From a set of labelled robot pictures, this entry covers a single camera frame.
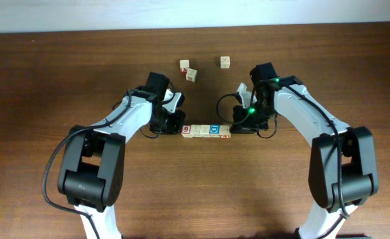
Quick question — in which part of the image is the letter K wooden block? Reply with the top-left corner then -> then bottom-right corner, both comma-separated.
185,68 -> 197,82

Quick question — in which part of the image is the red sided block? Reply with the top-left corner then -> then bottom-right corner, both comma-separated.
219,125 -> 231,139

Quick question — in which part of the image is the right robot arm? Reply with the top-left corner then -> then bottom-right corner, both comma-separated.
231,62 -> 379,239

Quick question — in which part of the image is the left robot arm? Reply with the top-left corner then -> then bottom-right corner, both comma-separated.
58,72 -> 185,238

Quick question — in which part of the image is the letter E wooden block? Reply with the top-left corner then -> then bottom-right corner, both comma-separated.
179,59 -> 190,74

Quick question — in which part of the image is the green sided wooden block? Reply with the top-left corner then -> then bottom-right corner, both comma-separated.
200,125 -> 211,137

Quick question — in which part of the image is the red number 6 block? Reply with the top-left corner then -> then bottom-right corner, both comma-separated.
181,125 -> 193,138

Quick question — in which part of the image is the number 1 wooden block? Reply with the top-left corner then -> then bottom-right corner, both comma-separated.
190,124 -> 201,137

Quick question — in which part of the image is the green sided far block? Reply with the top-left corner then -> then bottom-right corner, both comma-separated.
220,56 -> 231,69

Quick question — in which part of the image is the blue letter D block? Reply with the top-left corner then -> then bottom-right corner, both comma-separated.
209,124 -> 220,138

